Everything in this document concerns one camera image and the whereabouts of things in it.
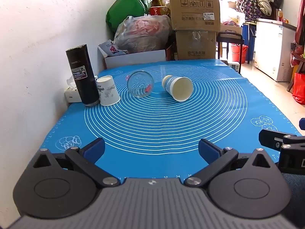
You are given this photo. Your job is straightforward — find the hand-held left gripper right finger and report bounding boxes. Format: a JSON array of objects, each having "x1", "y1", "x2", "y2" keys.
[{"x1": 183, "y1": 138, "x2": 275, "y2": 188}]

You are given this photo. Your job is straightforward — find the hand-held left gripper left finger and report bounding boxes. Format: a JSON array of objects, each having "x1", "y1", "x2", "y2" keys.
[{"x1": 32, "y1": 137, "x2": 121, "y2": 188}]

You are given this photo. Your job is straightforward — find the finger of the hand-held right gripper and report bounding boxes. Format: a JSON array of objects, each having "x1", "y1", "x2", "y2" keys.
[{"x1": 258, "y1": 129, "x2": 298, "y2": 152}]

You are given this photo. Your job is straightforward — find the blue and white paper cup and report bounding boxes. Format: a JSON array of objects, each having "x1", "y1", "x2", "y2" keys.
[{"x1": 162, "y1": 75, "x2": 194, "y2": 102}]

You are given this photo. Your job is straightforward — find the white printed paper cup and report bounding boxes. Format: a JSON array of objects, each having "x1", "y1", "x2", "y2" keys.
[{"x1": 96, "y1": 75, "x2": 121, "y2": 106}]

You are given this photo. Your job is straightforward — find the clear glass cup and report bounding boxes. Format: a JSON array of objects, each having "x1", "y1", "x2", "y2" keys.
[{"x1": 127, "y1": 71, "x2": 153, "y2": 98}]

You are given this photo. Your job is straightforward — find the person's jeans leg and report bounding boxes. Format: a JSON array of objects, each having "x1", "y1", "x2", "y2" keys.
[{"x1": 282, "y1": 171, "x2": 305, "y2": 221}]

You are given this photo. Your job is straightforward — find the blue silicone baking mat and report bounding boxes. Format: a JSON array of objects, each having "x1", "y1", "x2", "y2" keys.
[{"x1": 40, "y1": 58, "x2": 302, "y2": 187}]

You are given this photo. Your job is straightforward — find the white tissue box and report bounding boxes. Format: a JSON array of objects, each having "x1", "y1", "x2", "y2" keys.
[{"x1": 63, "y1": 76, "x2": 99, "y2": 103}]

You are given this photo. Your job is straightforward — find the black cylindrical bottle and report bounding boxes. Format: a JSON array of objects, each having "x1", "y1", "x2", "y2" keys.
[{"x1": 65, "y1": 44, "x2": 100, "y2": 107}]

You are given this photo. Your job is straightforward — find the white chest freezer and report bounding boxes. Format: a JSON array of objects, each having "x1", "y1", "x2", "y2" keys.
[{"x1": 254, "y1": 19, "x2": 297, "y2": 83}]

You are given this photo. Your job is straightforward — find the red bucket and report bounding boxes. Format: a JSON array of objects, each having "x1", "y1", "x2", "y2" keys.
[{"x1": 231, "y1": 44, "x2": 248, "y2": 63}]

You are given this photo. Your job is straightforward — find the white open box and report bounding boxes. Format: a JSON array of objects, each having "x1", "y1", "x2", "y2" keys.
[{"x1": 103, "y1": 49, "x2": 167, "y2": 70}]

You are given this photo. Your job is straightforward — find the blue and white printed packet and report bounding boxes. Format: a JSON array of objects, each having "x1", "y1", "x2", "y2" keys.
[{"x1": 98, "y1": 39, "x2": 127, "y2": 58}]

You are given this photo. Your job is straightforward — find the plain brown cardboard box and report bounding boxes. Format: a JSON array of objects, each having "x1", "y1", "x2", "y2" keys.
[{"x1": 175, "y1": 30, "x2": 217, "y2": 61}]

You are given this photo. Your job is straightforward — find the black metal chair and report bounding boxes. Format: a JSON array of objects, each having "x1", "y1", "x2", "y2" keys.
[{"x1": 216, "y1": 31, "x2": 244, "y2": 64}]

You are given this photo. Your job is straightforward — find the clear plastic bag red contents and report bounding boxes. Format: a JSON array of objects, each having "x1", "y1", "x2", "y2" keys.
[{"x1": 114, "y1": 14, "x2": 173, "y2": 54}]

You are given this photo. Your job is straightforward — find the floral fabric bag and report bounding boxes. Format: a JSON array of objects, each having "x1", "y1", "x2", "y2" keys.
[{"x1": 238, "y1": 0, "x2": 265, "y2": 24}]

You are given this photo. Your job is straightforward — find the green bag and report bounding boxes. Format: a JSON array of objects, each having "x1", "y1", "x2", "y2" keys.
[{"x1": 106, "y1": 0, "x2": 153, "y2": 33}]

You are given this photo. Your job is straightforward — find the large taped cardboard box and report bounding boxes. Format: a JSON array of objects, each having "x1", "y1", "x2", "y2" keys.
[{"x1": 168, "y1": 0, "x2": 221, "y2": 32}]

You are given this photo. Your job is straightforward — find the red gift box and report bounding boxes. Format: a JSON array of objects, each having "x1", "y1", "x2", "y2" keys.
[{"x1": 149, "y1": 6, "x2": 169, "y2": 17}]

